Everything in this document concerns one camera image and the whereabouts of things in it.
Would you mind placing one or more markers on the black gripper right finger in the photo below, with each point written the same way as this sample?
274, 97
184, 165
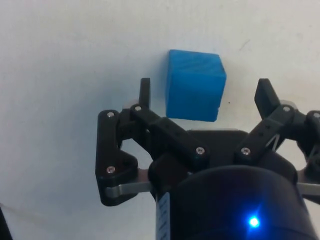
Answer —
265, 130

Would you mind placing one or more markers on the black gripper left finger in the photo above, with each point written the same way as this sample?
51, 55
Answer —
113, 150

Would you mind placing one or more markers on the large blue cube block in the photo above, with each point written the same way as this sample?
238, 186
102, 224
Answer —
195, 85

